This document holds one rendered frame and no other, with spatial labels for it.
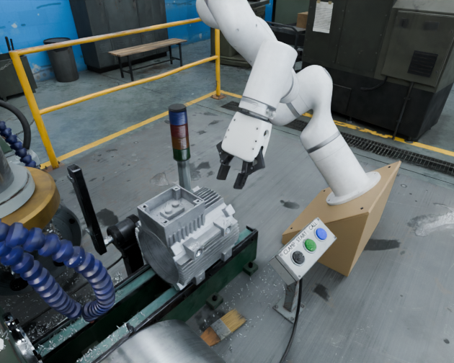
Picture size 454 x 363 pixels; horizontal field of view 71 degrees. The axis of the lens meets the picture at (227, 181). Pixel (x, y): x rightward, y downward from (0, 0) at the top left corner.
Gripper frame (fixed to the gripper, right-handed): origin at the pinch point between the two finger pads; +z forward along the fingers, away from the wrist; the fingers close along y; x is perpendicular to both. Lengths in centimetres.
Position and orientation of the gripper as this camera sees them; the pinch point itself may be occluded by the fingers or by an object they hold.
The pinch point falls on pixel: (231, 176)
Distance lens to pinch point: 76.1
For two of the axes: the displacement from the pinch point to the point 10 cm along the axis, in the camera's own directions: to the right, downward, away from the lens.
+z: -3.4, 9.2, 2.0
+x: -5.9, -0.4, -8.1
